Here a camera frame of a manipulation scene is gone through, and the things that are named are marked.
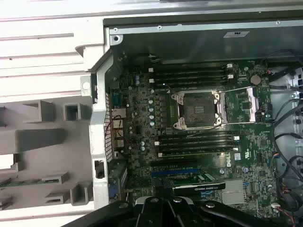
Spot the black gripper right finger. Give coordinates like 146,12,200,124
168,196,274,227

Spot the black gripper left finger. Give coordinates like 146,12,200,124
61,196,171,227

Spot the metal socket cover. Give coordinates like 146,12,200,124
219,86,260,125

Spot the CPU socket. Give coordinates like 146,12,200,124
169,87,225,132

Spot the silver chipset heatsink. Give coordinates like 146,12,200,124
222,179,245,206

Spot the black graphics card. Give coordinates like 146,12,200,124
151,174,227,197

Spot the blue expansion slot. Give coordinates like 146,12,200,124
151,168,199,177

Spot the black expansion slot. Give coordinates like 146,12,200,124
151,159,198,167

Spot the black-clip RAM slot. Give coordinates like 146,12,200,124
153,69,234,78
160,141,235,152
153,79,234,88
160,131,234,142

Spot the white-clip RAM slot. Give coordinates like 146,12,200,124
153,136,239,147
158,146,239,158
149,74,235,84
148,63,234,73

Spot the green motherboard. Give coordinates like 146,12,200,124
108,51,280,213

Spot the grey parts rack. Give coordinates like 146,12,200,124
0,99,94,212

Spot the green RAM stick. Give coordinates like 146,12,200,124
0,180,45,188

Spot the black open PC case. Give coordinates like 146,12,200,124
79,14,303,227

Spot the metal wire locking lever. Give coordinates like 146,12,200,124
186,124,228,138

